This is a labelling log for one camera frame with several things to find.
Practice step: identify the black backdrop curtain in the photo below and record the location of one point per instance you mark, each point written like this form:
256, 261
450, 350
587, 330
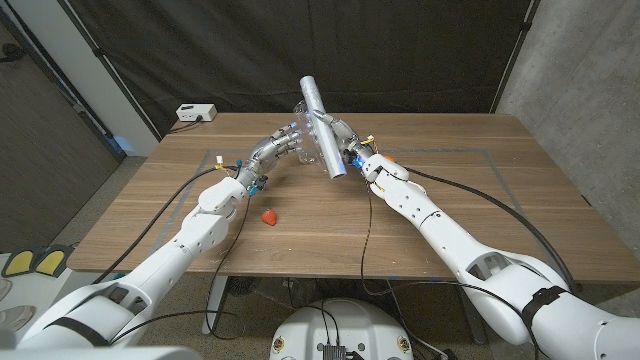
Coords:
225, 50

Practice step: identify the white shoe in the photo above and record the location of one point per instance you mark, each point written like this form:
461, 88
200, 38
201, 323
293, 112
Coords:
15, 320

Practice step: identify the grey table leg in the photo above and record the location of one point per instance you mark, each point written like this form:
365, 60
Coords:
477, 339

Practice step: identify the yellow foot pedal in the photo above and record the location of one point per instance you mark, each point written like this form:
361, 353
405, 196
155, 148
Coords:
51, 261
19, 263

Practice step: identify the white power outlet box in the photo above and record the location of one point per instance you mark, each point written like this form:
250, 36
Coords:
196, 112

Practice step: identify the plastic wrap roll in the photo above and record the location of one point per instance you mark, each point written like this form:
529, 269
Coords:
320, 120

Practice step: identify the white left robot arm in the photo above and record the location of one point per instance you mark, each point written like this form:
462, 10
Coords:
165, 260

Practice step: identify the black round fan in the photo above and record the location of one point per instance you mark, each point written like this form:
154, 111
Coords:
242, 286

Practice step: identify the red toy strawberry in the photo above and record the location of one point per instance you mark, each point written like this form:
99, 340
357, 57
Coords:
269, 217

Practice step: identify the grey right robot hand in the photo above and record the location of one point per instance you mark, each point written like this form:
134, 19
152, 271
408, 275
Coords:
350, 142

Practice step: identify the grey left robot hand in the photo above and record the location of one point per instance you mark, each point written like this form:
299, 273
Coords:
267, 152

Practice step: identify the black backdrop stand pole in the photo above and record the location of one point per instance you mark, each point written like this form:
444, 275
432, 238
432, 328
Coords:
520, 37
102, 57

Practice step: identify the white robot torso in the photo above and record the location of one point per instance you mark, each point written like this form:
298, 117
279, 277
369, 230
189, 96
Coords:
360, 325

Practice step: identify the white table leg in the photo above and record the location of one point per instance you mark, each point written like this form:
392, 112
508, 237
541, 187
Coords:
215, 305

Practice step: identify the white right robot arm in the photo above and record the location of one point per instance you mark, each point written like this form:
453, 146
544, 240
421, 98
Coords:
450, 235

